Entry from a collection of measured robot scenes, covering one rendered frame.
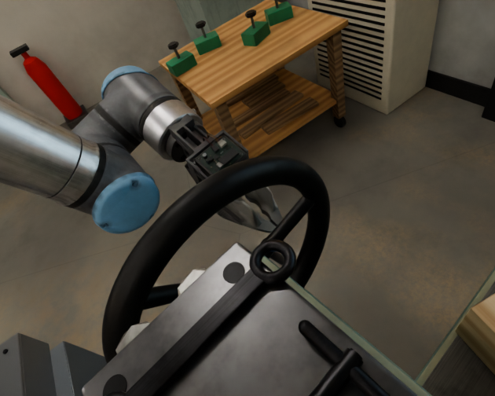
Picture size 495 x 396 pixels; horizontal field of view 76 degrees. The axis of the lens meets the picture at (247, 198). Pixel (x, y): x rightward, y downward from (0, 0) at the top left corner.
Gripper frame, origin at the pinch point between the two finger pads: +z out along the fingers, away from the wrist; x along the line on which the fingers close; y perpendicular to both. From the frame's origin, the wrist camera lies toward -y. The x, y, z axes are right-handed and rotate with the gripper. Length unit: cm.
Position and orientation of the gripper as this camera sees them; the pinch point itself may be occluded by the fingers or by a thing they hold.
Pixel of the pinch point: (274, 226)
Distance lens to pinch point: 46.3
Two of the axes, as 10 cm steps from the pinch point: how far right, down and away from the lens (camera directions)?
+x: 7.1, -6.5, 2.7
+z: 7.0, 6.3, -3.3
